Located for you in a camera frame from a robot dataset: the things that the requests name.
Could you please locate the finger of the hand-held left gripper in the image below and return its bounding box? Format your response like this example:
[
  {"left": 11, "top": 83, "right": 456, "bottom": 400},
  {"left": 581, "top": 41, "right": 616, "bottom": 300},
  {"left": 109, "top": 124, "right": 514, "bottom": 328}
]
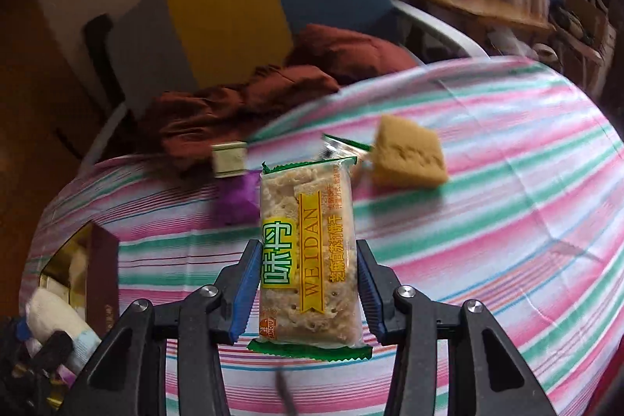
[{"left": 29, "top": 331, "right": 75, "bottom": 373}]

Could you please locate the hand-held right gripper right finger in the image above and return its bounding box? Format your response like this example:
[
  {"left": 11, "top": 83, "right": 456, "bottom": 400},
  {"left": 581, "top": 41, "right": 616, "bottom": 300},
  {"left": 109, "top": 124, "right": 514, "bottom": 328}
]
[{"left": 356, "top": 239, "right": 557, "bottom": 416}]

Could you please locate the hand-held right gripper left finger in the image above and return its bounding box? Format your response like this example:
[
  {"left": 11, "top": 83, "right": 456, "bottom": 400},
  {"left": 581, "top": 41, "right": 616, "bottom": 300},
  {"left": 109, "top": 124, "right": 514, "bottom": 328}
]
[{"left": 58, "top": 239, "right": 264, "bottom": 416}]

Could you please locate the yellow label cracker packet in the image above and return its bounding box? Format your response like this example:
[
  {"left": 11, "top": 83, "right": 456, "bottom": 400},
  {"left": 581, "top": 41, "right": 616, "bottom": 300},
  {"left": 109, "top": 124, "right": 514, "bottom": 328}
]
[{"left": 246, "top": 156, "right": 374, "bottom": 361}]

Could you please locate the gold metal tin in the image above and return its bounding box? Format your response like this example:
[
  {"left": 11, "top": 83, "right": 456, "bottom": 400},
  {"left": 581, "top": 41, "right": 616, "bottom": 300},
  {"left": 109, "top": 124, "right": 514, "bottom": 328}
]
[{"left": 41, "top": 222, "right": 121, "bottom": 339}]

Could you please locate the purple wrapped item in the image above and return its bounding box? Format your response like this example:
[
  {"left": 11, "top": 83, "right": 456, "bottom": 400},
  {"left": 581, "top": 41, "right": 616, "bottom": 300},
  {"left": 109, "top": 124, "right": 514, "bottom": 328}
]
[{"left": 217, "top": 172, "right": 263, "bottom": 227}]

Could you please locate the small green gold box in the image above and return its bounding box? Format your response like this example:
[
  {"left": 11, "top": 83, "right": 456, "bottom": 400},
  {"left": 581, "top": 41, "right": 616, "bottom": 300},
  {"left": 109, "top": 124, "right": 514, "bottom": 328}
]
[{"left": 211, "top": 142, "right": 249, "bottom": 179}]

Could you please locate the yellow sponge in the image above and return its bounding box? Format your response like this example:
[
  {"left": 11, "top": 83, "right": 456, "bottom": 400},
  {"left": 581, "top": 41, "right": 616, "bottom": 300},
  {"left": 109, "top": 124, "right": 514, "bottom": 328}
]
[{"left": 371, "top": 114, "right": 449, "bottom": 189}]

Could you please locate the green edged cracker packet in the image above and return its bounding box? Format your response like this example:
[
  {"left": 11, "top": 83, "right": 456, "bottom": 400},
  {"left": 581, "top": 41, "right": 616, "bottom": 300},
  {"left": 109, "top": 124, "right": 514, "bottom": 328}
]
[{"left": 322, "top": 133, "right": 374, "bottom": 193}]

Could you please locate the maroon cloth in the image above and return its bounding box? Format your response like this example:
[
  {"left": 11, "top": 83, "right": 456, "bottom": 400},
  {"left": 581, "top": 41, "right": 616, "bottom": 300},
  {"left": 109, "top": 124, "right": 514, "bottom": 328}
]
[{"left": 146, "top": 23, "right": 425, "bottom": 176}]

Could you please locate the grey yellow blue chair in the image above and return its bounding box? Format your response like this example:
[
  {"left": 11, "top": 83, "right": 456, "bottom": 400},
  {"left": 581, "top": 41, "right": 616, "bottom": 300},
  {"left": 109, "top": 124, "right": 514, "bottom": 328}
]
[{"left": 80, "top": 0, "right": 488, "bottom": 163}]

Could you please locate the wooden side table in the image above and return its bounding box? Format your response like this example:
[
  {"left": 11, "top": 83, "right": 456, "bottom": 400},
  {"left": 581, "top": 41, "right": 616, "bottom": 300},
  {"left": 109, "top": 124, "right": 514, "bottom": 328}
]
[{"left": 402, "top": 0, "right": 557, "bottom": 37}]

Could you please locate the cluttered shelf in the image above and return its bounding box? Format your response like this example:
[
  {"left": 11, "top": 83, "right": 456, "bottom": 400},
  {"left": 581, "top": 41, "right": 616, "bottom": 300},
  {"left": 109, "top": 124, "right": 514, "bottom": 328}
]
[{"left": 546, "top": 0, "right": 621, "bottom": 97}]

